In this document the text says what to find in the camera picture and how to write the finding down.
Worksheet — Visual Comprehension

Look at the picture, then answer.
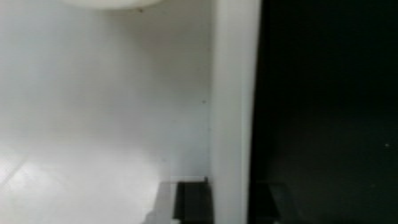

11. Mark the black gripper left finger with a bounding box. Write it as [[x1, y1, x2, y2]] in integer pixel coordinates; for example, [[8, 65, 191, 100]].
[[143, 177, 212, 224]]

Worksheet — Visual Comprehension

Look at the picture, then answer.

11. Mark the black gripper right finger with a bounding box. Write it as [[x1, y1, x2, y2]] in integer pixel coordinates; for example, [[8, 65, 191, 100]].
[[255, 182, 298, 224]]

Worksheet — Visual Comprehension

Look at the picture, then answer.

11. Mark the white square tabletop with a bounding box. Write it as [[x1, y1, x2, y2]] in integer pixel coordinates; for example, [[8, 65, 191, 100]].
[[0, 0, 262, 224]]

